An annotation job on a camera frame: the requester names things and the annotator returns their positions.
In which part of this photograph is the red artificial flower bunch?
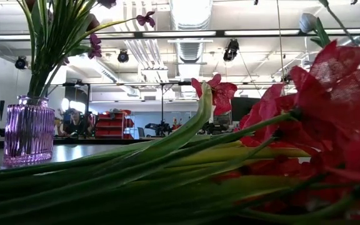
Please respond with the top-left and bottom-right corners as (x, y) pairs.
(0, 39), (360, 225)
(0, 73), (239, 201)

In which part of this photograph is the purple ribbed glass vase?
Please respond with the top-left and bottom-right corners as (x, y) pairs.
(2, 95), (56, 167)

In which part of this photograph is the large black computer monitor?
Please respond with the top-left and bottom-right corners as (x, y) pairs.
(231, 96), (261, 123)

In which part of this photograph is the red shelf cart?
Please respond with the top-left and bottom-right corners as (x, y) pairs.
(94, 109), (136, 140)

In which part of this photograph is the black overhead light bar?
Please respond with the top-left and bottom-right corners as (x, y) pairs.
(0, 27), (360, 41)

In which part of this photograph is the person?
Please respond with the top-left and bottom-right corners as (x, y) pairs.
(56, 107), (94, 138)

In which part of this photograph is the black background rig frame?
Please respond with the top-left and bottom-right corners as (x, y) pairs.
(42, 80), (194, 124)

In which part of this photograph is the silver ventilation duct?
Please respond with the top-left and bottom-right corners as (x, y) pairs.
(169, 0), (214, 63)

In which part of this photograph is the thin hanging cable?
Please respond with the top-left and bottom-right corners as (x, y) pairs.
(276, 0), (286, 84)

